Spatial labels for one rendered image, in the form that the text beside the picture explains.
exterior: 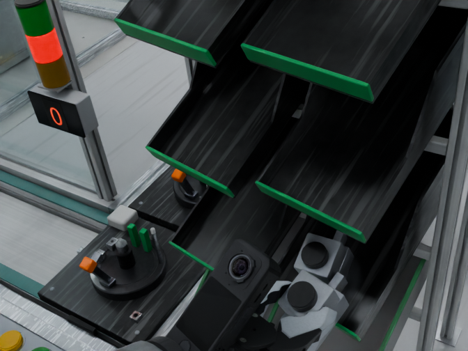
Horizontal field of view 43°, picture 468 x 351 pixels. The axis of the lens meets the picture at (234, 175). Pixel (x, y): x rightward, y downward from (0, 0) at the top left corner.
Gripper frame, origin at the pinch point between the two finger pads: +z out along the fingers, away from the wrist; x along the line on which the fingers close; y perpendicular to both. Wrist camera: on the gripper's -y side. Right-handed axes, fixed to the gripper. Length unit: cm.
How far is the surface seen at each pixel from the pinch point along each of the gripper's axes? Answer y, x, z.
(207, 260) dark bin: 7.0, -18.4, 4.2
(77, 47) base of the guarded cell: 14, -154, 69
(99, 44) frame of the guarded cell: 10, -142, 70
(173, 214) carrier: 21, -50, 28
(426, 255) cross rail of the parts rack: -2.9, 4.0, 17.2
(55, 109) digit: 3, -65, 8
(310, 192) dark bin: -10.0, -4.2, 1.2
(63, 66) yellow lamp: -6, -64, 8
